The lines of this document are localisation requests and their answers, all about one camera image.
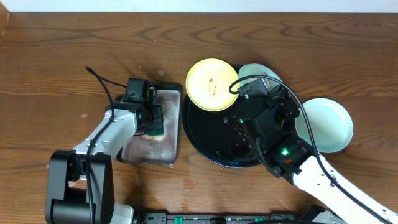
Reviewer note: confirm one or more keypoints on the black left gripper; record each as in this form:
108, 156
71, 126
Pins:
157, 117

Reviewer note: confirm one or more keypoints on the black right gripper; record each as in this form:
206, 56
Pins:
282, 106

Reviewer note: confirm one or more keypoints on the yellow plate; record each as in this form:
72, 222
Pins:
208, 82

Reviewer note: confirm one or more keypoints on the green yellow sponge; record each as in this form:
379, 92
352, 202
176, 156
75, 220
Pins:
155, 134

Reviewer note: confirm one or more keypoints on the black rectangular soapy tray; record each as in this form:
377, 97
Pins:
139, 149

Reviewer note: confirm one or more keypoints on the black round tray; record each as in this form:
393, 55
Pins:
216, 135

